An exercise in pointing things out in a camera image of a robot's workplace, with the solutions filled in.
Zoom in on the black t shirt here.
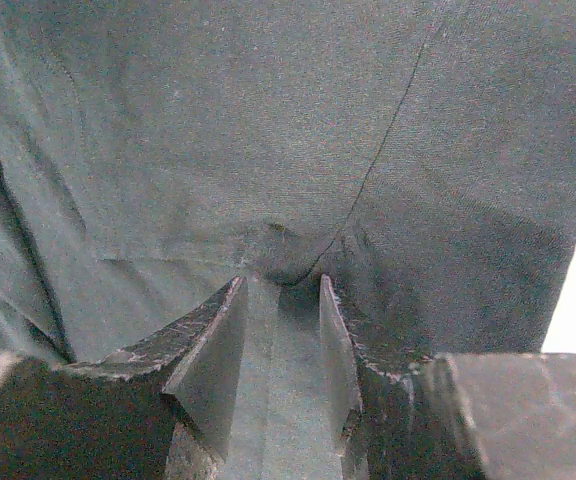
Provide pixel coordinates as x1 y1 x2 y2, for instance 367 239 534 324
0 1 576 479

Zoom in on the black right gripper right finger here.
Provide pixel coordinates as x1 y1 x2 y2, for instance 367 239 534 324
319 276 576 479

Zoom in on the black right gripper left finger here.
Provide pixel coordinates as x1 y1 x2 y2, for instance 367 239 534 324
0 276 248 479

